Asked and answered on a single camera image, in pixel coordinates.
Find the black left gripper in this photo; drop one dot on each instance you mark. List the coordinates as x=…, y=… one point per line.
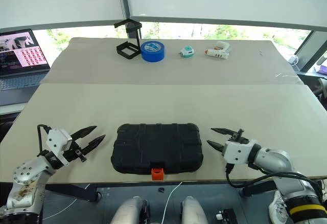
x=74, y=152

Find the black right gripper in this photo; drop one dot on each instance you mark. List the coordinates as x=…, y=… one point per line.
x=238, y=137

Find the black plastic tool case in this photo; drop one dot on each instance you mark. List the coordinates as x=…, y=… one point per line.
x=155, y=147

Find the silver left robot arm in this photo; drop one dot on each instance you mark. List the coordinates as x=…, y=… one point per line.
x=25, y=175

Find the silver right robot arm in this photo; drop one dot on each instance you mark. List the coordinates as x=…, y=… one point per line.
x=276, y=160

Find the grey rounded shape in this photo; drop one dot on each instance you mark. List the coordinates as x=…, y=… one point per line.
x=130, y=211
x=192, y=211

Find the black white floor device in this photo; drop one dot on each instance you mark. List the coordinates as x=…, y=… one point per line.
x=227, y=216

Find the small black floor piece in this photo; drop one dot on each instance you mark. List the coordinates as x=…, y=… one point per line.
x=161, y=189

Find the white sneaker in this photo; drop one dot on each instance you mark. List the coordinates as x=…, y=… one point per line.
x=277, y=206

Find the white crumpled packet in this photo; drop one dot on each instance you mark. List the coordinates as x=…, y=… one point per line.
x=222, y=45

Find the teal white small tape dispenser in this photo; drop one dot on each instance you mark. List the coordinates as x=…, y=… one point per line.
x=187, y=51

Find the black phone stand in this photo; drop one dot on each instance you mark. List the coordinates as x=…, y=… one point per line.
x=126, y=51

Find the open laptop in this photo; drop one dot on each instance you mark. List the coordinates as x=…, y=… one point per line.
x=23, y=52

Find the small white device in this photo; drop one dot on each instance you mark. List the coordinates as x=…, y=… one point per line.
x=294, y=60

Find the blue tape roll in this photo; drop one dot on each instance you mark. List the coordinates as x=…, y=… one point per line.
x=153, y=51

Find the purple object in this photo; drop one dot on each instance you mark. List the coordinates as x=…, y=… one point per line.
x=322, y=70

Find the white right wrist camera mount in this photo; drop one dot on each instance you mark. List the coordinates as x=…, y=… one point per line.
x=237, y=152

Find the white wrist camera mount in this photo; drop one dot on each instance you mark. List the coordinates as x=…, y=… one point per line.
x=57, y=142
x=237, y=152

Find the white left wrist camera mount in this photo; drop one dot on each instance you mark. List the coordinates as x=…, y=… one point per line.
x=57, y=142

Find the black table frame bar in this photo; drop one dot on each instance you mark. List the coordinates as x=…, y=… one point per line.
x=74, y=190
x=258, y=188

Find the dark window frame post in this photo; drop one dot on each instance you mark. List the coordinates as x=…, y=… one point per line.
x=124, y=1

